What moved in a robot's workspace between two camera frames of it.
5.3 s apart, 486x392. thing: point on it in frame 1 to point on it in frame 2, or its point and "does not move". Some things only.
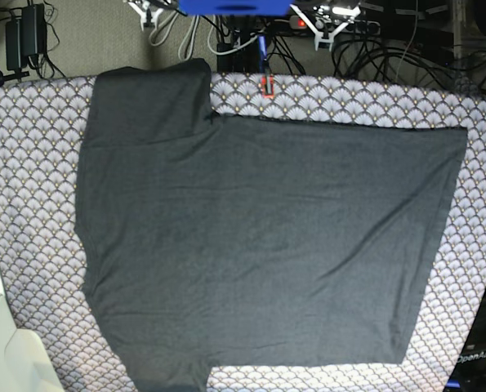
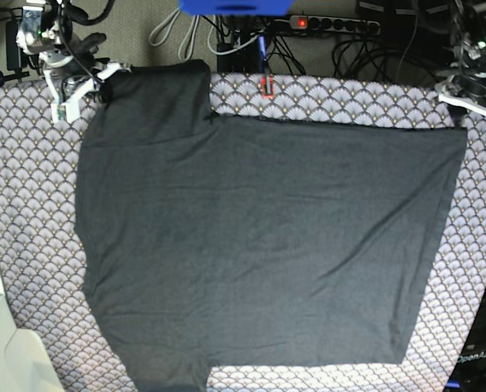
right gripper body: x=325 y=20 to x=476 y=80
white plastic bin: x=12 y=358 does not move
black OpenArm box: x=480 y=367 does not move
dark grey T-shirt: x=216 y=240 does not move
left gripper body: x=148 y=18 to x=75 y=73
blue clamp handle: x=262 y=47 does not move
